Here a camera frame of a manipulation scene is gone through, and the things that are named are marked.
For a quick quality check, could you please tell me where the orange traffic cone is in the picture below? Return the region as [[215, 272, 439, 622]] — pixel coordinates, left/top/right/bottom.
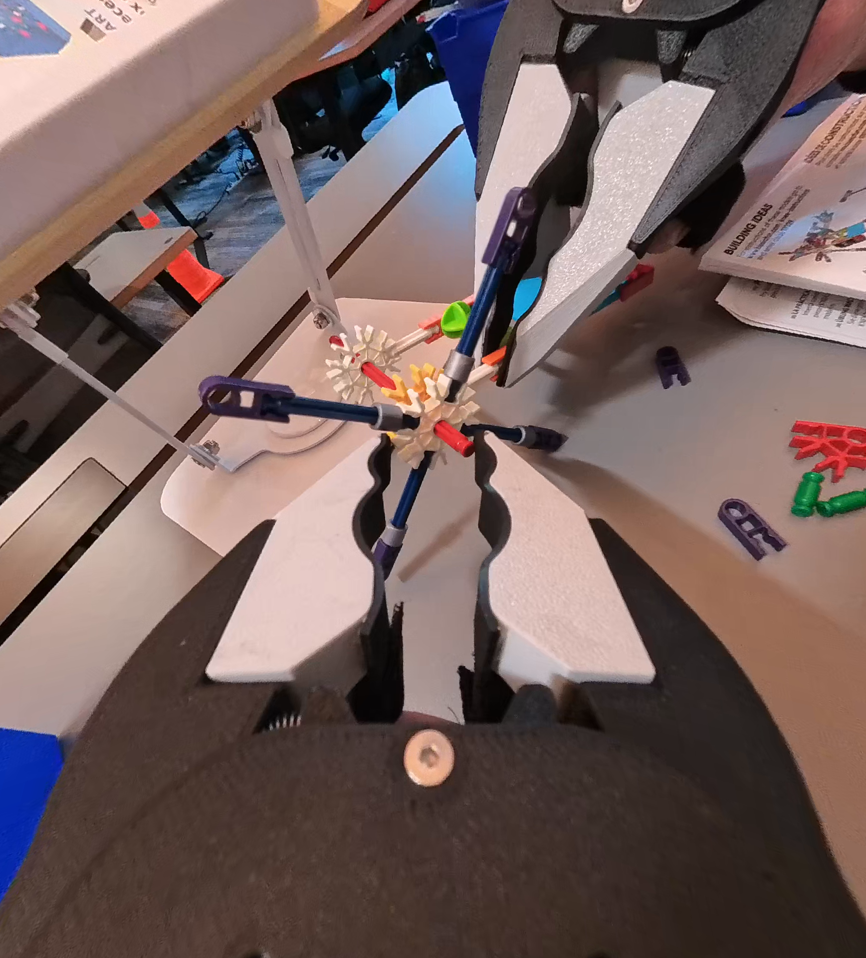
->
[[137, 210, 226, 304]]

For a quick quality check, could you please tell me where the white instruction board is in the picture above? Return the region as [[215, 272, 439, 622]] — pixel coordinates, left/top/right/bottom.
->
[[0, 0, 419, 345]]

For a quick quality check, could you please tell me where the small white snowflake connector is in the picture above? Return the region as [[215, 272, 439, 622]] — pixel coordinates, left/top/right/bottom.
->
[[388, 389, 480, 469]]

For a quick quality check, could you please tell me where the colourful toy car frame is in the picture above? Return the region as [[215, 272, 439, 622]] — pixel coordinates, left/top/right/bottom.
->
[[324, 263, 657, 459]]

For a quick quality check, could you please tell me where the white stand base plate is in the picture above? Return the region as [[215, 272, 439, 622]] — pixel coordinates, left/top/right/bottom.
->
[[0, 101, 479, 558]]

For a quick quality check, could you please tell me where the grey side table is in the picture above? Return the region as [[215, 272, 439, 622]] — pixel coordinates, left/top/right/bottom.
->
[[74, 227, 201, 308]]

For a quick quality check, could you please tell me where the dark cabinet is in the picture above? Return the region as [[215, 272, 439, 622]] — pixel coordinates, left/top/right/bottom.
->
[[0, 262, 165, 517]]

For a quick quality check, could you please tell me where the red fan connector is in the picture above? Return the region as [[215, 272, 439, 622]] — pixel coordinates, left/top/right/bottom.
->
[[788, 421, 866, 481]]

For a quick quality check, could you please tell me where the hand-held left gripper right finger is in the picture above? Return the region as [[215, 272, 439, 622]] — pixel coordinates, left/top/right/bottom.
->
[[459, 430, 657, 723]]

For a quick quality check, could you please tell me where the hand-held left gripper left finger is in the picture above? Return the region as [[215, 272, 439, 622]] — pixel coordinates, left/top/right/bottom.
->
[[205, 433, 404, 723]]

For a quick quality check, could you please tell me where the white printed paper booklet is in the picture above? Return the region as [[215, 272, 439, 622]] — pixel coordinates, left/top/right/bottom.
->
[[716, 277, 866, 359]]

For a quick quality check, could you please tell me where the illustrated instruction booklet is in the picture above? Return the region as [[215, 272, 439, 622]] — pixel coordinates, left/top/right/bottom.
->
[[698, 82, 866, 308]]

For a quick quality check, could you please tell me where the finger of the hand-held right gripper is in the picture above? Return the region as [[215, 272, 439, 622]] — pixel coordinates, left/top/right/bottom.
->
[[502, 77, 716, 388], [474, 62, 602, 371]]

